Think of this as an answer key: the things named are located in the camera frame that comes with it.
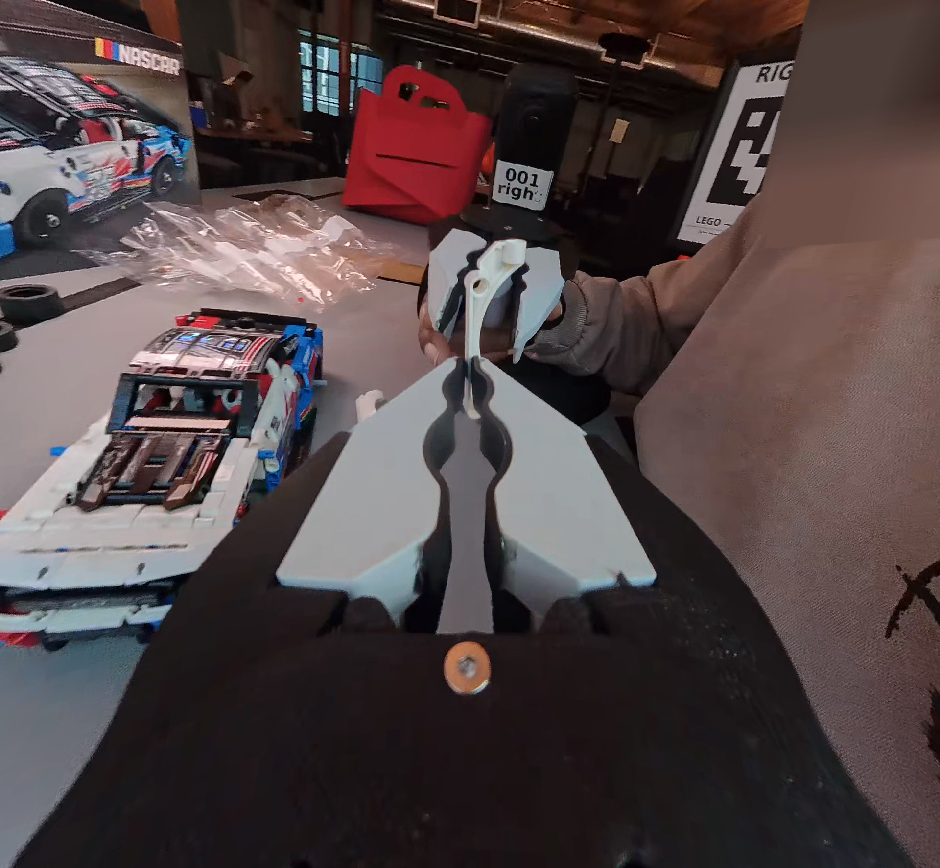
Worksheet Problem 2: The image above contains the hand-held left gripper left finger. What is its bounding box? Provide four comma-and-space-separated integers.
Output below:
276, 357, 462, 628

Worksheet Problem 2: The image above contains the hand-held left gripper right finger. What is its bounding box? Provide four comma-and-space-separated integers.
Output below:
470, 357, 658, 628

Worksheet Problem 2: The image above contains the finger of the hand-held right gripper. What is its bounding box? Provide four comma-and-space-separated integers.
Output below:
427, 229, 492, 342
510, 244, 568, 364

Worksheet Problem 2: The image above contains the brick-built toy race car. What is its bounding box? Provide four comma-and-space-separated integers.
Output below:
0, 308, 326, 652

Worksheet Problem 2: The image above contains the person's right forearm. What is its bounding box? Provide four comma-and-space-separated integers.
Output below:
527, 218, 779, 399

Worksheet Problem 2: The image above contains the grey desk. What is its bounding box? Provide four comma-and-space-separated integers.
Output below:
0, 176, 640, 868

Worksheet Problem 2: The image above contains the person's right hand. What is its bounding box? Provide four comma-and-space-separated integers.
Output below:
417, 288, 517, 370

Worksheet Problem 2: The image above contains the red felt bag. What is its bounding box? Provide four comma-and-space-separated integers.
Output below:
340, 64, 493, 226

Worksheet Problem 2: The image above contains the white marker sign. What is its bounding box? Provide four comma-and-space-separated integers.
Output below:
667, 53, 800, 250

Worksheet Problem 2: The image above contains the clear plastic bag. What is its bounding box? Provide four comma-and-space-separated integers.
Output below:
95, 194, 403, 312

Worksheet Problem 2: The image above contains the person's beige sweatshirt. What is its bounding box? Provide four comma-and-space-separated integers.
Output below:
633, 0, 940, 868

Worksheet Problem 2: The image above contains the toy car set box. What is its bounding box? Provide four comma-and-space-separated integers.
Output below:
0, 0, 203, 282

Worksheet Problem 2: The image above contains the black toy tyre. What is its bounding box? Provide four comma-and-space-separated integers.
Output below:
0, 284, 66, 327

